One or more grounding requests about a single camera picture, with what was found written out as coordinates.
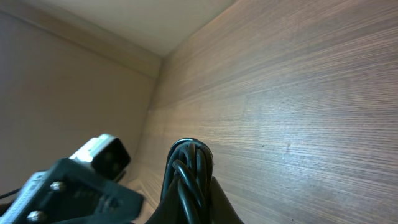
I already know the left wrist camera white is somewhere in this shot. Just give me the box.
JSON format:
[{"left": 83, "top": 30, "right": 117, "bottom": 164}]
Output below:
[{"left": 69, "top": 134, "right": 131, "bottom": 182}]

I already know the black usb cable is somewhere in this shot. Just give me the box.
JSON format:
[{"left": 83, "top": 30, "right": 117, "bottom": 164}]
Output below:
[{"left": 160, "top": 138, "right": 215, "bottom": 224}]

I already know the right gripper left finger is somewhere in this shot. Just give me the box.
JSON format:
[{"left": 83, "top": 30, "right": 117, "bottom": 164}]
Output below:
[{"left": 146, "top": 177, "right": 187, "bottom": 224}]

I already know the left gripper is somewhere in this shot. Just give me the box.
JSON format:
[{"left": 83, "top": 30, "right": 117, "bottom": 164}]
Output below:
[{"left": 1, "top": 159, "right": 144, "bottom": 224}]

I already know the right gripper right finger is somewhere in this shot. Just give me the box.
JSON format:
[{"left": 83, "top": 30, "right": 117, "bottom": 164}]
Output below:
[{"left": 209, "top": 177, "right": 243, "bottom": 224}]

